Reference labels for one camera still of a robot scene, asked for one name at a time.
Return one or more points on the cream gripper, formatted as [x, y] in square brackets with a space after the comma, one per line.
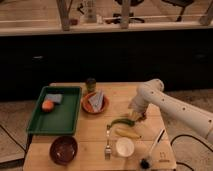
[135, 116]

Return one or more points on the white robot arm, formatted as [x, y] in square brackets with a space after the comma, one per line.
[151, 92]

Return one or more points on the grey cloth in bowl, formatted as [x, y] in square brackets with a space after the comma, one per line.
[96, 101]

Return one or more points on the orange bowl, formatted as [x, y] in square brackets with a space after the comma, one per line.
[87, 107]

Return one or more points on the purple bowl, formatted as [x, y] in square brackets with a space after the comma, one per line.
[63, 150]

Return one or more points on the yellow banana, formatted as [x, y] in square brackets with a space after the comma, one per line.
[127, 133]

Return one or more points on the white cup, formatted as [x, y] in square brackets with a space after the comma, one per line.
[124, 147]

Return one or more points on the silver fork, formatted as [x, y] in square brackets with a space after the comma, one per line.
[107, 150]

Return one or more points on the black white dish brush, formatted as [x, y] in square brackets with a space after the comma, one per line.
[145, 163]

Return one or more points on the green spice jar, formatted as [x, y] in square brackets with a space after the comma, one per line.
[90, 85]

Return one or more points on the green plastic tray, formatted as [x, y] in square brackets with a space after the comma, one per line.
[62, 120]

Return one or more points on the blue sponge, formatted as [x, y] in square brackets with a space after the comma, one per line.
[56, 98]

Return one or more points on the orange fruit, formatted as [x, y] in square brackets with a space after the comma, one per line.
[47, 105]

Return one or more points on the wooden table leg middle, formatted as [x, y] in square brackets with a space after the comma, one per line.
[125, 14]

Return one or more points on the wooden table leg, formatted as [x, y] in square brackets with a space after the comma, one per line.
[63, 9]
[125, 14]

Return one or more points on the wooden table leg left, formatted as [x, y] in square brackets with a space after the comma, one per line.
[63, 9]

